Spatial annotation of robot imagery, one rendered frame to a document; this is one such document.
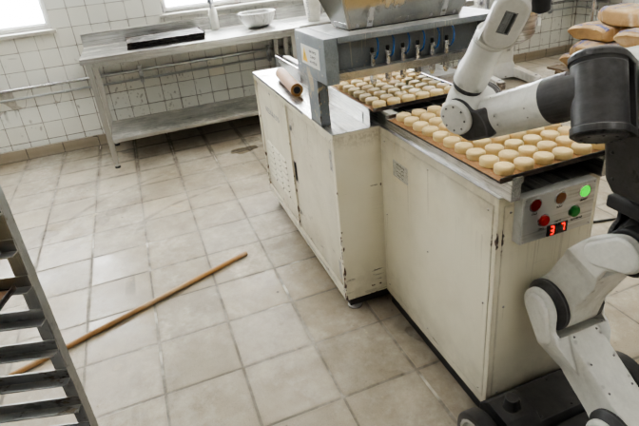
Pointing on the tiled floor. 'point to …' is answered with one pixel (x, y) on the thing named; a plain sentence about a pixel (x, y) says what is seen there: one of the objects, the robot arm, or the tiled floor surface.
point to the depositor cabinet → (328, 184)
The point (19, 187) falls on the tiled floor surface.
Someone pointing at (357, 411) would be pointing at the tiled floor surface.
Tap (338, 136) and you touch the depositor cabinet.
